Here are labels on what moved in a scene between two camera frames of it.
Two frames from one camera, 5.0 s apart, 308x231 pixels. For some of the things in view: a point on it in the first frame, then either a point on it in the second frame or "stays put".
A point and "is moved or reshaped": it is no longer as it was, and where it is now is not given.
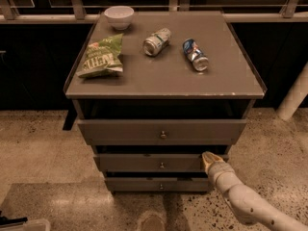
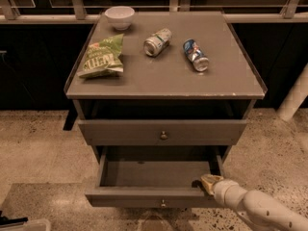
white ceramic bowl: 119,16 stays put
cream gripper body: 221,169 → 221,189
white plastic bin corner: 32,224 stays put
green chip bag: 101,58 stays put
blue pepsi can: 197,57 stays put
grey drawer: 151,162 is moved or reshaped
